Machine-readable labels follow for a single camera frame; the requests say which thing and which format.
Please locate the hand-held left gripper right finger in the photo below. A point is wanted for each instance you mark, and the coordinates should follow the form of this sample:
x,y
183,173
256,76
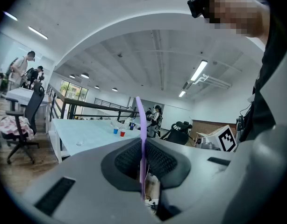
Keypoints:
x,y
199,183

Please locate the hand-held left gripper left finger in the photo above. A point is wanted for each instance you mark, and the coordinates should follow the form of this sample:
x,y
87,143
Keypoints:
x,y
92,171

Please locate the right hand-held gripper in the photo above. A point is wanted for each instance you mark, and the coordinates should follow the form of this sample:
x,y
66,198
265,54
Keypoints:
x,y
225,139

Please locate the clear glass with straw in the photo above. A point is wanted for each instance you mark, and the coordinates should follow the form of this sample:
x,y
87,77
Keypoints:
x,y
80,143

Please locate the purple straw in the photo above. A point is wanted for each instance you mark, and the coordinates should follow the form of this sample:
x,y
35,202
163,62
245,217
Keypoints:
x,y
140,115

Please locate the blue plastic cup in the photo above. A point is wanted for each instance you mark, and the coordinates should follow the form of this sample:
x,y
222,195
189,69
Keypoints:
x,y
115,131

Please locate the red plastic cup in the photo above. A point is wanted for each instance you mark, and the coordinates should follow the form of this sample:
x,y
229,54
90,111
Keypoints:
x,y
122,133

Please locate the red striped straw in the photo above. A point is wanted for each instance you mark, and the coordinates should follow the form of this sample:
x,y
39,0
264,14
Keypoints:
x,y
113,125

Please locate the light blue flowered tablecloth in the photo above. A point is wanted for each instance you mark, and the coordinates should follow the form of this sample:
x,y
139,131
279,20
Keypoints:
x,y
87,129

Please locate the black office chair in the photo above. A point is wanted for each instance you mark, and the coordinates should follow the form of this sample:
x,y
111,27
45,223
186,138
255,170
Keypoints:
x,y
33,108
176,134

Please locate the person's black shirt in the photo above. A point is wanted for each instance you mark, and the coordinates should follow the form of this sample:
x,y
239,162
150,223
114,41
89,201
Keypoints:
x,y
262,106

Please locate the white ceiling pipes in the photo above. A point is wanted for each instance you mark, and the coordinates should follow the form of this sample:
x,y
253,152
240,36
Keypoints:
x,y
216,81

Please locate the dark soda bottle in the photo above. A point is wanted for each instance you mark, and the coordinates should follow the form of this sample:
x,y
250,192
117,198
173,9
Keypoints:
x,y
132,125

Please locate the ceiling tube light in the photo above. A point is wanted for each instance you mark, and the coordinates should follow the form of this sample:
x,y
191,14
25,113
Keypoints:
x,y
9,16
38,32
182,93
199,69

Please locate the black railing wooden handrail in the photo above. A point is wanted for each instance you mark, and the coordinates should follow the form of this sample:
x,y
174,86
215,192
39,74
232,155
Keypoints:
x,y
65,101

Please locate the pink checkered cloth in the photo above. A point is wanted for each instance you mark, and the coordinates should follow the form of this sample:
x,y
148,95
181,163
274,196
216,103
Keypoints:
x,y
10,127

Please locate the white cloth covered table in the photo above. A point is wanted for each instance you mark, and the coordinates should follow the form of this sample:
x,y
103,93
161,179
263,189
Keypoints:
x,y
22,95

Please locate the person's head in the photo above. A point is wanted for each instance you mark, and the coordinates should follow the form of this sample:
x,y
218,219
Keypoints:
x,y
239,13

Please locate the glass entrance window wall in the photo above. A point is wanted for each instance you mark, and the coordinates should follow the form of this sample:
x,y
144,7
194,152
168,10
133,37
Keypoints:
x,y
73,91

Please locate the black head-worn camera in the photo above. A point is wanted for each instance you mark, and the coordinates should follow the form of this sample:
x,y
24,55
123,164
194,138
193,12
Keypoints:
x,y
195,7

